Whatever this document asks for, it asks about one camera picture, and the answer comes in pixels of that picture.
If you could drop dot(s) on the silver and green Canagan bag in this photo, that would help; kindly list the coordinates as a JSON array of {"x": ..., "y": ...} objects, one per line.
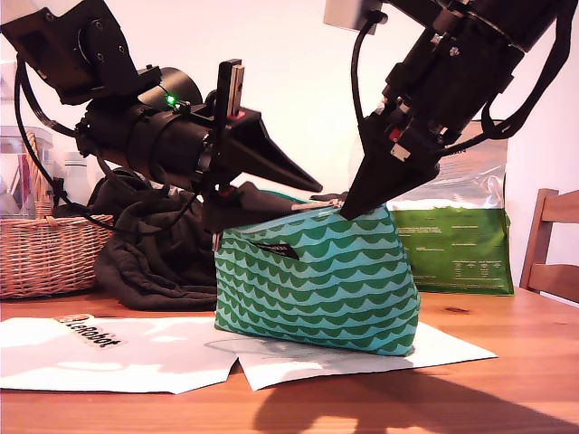
[{"x": 452, "y": 253}]

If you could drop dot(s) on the black hoodie with grey lining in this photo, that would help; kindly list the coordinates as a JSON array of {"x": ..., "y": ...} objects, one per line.
[{"x": 149, "y": 271}]

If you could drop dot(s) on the white LeRobot text sticker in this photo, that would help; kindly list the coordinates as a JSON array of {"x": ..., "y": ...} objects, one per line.
[{"x": 88, "y": 332}]

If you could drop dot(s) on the clear plastic container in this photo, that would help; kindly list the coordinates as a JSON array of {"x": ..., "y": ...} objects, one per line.
[{"x": 11, "y": 181}]

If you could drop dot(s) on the printed white paper sheet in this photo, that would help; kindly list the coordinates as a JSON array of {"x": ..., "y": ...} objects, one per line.
[{"x": 429, "y": 357}]

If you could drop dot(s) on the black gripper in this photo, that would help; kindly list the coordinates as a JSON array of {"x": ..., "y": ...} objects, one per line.
[
  {"x": 452, "y": 81},
  {"x": 185, "y": 149}
]

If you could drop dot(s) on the green wave-patterned zipper pouch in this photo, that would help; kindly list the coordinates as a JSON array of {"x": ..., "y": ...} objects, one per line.
[{"x": 316, "y": 294}]

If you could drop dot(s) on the wooden chair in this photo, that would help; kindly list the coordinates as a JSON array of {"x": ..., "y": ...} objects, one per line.
[{"x": 538, "y": 235}]

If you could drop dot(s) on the small white wall frame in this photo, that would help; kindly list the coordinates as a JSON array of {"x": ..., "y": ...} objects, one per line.
[{"x": 6, "y": 86}]

